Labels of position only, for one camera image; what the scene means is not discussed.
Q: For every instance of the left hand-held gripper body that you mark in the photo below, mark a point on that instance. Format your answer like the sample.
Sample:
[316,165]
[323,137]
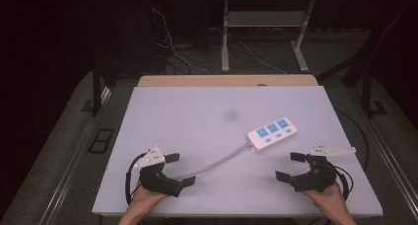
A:
[157,180]

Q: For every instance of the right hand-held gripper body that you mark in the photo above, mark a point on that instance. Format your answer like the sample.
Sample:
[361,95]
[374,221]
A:
[315,177]

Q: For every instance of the person's left hand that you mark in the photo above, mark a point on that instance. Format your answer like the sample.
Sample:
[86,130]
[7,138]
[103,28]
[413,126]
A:
[144,195]

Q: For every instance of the person's right hand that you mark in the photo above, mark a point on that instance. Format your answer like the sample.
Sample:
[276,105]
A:
[325,195]

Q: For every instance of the white power strip blue sockets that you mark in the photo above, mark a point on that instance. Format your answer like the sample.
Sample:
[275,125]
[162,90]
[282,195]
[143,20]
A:
[272,134]

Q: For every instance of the white foam board mat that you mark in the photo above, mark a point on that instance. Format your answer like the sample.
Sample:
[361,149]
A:
[213,119]

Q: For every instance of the black floor socket plate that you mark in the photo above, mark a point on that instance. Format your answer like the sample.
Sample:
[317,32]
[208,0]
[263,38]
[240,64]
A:
[101,140]

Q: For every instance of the black metal stand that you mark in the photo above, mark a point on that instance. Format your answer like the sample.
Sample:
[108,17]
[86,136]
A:
[368,87]
[96,87]

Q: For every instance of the aluminium floor rail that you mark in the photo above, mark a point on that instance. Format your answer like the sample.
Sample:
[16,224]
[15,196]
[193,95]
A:
[391,152]
[75,152]

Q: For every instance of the white metal desk frame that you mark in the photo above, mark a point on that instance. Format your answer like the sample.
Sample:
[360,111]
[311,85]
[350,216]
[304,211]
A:
[263,19]

